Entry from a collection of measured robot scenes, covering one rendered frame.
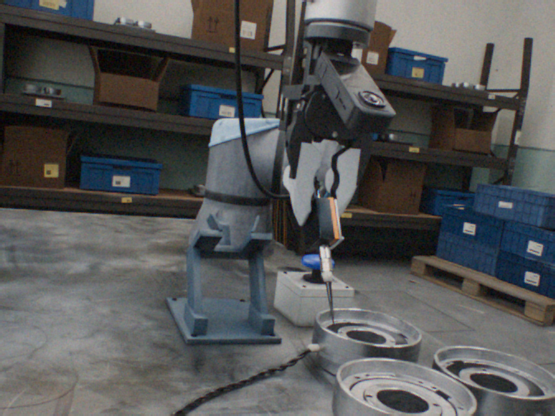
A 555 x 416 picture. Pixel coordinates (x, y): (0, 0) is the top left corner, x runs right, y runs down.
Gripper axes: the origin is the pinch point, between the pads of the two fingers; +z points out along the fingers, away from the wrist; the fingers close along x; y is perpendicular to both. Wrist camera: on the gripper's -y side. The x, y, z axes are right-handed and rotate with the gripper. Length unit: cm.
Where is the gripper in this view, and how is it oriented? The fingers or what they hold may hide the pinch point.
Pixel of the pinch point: (320, 216)
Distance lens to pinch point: 64.1
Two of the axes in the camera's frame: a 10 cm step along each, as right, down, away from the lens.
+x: -9.3, -0.7, -3.5
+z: -1.3, 9.8, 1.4
